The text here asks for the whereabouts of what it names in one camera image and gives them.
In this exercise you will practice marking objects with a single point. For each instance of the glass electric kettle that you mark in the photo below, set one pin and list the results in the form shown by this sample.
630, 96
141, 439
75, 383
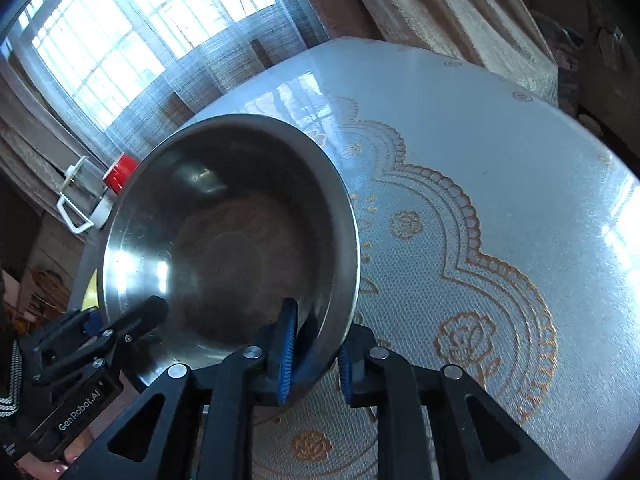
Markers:
85, 195

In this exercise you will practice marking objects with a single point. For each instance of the person's left hand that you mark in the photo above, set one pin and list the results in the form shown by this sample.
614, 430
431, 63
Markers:
50, 470

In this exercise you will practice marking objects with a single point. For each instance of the red mug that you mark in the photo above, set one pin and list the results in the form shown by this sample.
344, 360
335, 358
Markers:
120, 172

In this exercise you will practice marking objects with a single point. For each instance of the beige curtain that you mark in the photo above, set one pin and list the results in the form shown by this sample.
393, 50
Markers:
40, 160
450, 15

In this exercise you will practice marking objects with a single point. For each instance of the yellow plastic bowl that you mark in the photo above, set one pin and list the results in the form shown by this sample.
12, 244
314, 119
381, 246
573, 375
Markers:
91, 290

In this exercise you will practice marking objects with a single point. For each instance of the large barred window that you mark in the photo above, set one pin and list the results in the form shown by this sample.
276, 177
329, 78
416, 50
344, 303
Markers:
125, 25

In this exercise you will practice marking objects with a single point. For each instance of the stainless steel bowl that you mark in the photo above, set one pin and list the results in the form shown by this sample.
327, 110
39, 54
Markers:
235, 250

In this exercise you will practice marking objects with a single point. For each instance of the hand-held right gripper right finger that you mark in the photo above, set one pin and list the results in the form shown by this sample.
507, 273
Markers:
346, 372

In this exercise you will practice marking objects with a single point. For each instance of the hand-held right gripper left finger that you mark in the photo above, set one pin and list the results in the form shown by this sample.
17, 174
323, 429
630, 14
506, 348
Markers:
286, 355

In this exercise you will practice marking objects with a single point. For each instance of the wooden chair post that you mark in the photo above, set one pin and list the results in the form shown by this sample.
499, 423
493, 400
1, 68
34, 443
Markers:
261, 54

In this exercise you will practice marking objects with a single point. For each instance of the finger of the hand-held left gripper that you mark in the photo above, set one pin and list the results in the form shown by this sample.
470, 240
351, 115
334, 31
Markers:
135, 320
92, 321

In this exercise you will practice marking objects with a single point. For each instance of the sheer white curtain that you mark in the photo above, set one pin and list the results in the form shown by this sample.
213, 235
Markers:
240, 45

